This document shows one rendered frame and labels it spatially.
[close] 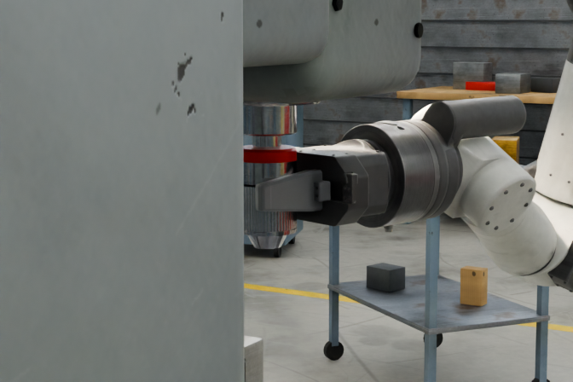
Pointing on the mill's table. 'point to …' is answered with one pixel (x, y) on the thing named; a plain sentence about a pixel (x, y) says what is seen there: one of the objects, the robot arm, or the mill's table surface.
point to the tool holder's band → (286, 153)
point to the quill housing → (355, 34)
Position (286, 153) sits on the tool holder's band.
